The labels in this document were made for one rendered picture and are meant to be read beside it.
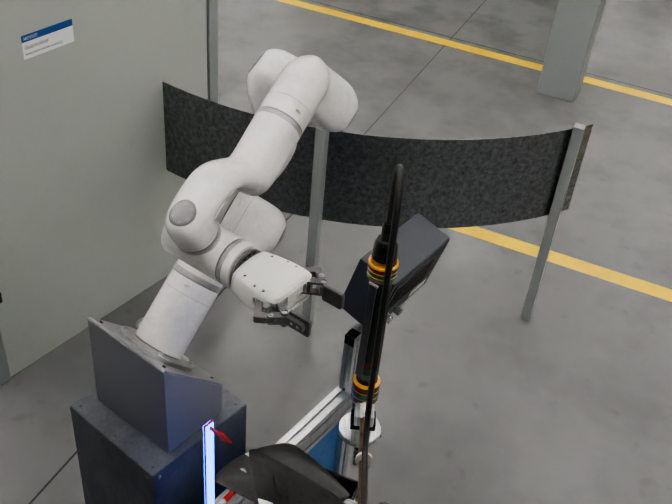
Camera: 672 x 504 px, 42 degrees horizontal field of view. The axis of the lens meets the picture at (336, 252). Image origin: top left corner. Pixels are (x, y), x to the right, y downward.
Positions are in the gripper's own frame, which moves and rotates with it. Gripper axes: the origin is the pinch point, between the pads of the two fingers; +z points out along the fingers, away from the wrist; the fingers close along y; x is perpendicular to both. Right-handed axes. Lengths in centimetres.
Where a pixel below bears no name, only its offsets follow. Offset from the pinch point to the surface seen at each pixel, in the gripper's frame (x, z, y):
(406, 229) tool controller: -39, -27, -75
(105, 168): -95, -168, -96
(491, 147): -73, -53, -181
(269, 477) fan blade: -23.4, 3.5, 15.1
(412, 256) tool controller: -41, -21, -69
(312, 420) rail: -79, -26, -39
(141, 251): -143, -168, -111
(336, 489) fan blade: -46.1, 4.4, -4.8
